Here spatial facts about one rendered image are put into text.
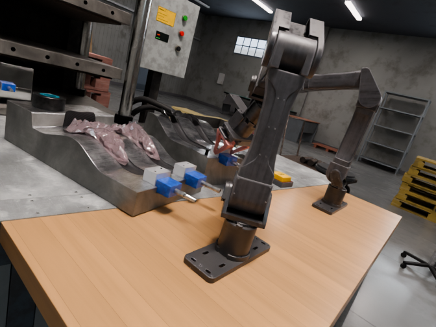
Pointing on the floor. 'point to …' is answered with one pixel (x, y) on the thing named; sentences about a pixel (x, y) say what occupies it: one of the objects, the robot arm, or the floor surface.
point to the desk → (295, 126)
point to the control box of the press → (166, 43)
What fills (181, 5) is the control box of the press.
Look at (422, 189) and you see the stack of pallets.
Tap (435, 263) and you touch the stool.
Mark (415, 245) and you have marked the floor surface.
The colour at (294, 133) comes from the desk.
